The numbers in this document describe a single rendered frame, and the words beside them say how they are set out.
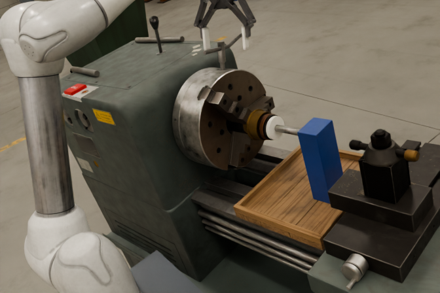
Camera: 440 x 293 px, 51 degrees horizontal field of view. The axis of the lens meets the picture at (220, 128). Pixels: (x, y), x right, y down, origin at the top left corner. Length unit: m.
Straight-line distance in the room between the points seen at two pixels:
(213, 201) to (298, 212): 0.31
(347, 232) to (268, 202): 0.34
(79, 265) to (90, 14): 0.58
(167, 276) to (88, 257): 0.38
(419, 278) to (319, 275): 0.20
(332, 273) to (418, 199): 0.24
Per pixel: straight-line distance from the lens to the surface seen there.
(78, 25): 1.08
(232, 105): 1.32
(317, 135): 1.18
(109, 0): 1.13
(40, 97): 1.23
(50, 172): 1.27
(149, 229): 1.74
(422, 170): 1.24
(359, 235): 1.08
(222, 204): 1.46
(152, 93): 1.40
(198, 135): 1.31
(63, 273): 1.18
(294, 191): 1.38
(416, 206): 1.06
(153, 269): 1.51
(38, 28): 1.07
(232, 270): 1.70
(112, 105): 1.40
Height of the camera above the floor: 1.71
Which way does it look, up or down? 27 degrees down
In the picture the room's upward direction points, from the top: 18 degrees counter-clockwise
